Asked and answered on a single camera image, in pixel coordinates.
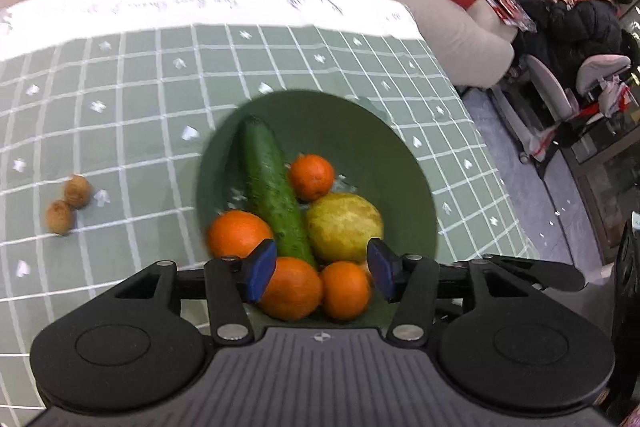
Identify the grey office chair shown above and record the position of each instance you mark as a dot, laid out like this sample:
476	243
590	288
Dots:
550	97

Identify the green checked tablecloth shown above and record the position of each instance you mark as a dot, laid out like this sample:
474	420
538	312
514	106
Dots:
125	107

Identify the dark glass cabinet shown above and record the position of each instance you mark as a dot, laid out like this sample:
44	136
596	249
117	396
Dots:
610	182

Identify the green plate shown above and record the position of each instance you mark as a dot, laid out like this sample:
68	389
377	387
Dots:
350	132

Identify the orange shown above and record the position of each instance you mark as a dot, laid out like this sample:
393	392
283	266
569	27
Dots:
312	177
346	291
292	289
237	234

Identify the brown kiwi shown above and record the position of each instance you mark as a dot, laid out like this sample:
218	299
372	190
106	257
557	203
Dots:
77	191
60	217

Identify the yellow-green pear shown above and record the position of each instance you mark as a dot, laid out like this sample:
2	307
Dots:
344	227

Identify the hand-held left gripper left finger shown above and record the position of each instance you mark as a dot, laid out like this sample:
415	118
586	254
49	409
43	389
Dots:
260	269

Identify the white plastic bag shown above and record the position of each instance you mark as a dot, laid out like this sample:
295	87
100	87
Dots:
614	94

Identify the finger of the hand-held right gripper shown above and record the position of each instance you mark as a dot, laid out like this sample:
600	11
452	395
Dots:
555	274

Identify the green cucumber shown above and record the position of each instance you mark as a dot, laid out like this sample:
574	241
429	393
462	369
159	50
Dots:
270	187

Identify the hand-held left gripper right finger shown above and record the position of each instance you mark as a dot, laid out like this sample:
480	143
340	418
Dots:
382	269

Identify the pile of magazines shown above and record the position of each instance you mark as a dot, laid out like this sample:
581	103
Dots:
505	2

